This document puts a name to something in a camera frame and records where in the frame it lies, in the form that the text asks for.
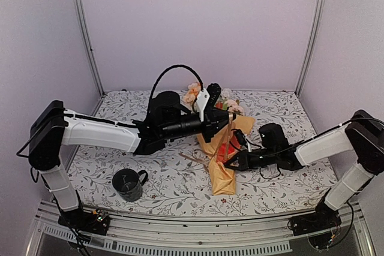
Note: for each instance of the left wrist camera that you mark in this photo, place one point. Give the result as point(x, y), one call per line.
point(169, 106)

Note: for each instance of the tan raffia ribbon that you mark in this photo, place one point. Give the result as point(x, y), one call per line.
point(225, 139)

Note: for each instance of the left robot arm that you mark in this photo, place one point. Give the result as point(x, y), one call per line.
point(58, 127)

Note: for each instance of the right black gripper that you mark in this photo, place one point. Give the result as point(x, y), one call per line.
point(243, 159)

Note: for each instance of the blue fake flower stem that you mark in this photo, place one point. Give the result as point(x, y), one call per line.
point(226, 94)

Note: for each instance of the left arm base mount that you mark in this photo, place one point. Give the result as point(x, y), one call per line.
point(95, 222)

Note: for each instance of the pink rose fake stem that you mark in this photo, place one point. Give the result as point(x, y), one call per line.
point(234, 107)

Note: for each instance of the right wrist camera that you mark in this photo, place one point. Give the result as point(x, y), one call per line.
point(272, 137)

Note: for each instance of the front aluminium rail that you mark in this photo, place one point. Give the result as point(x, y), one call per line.
point(145, 234)

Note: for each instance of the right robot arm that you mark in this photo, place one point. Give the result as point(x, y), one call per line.
point(355, 147)

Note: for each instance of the floral patterned tablecloth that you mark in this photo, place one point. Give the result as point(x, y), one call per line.
point(179, 183)

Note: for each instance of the orange wrapping paper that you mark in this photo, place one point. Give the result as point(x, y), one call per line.
point(225, 152)

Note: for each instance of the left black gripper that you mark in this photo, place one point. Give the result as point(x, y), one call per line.
point(213, 123)

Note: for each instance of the left metal frame post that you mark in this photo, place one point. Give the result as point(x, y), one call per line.
point(88, 46)

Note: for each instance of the black mug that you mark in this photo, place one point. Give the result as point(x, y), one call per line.
point(129, 183)

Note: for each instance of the cream rose fake stem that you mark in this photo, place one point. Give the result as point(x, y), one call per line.
point(191, 94)

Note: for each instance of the yellow wrapping paper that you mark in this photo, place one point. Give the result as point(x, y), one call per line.
point(223, 179)

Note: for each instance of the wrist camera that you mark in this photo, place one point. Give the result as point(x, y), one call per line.
point(169, 106)
point(272, 137)

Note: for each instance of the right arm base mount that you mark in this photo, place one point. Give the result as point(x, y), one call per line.
point(321, 219)

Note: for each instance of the green leafy fake stem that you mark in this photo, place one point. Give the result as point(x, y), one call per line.
point(220, 104)

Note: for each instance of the right metal frame post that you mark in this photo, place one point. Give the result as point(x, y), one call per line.
point(318, 11)

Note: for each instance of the metal frame post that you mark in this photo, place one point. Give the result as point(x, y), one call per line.
point(88, 46)
point(318, 11)

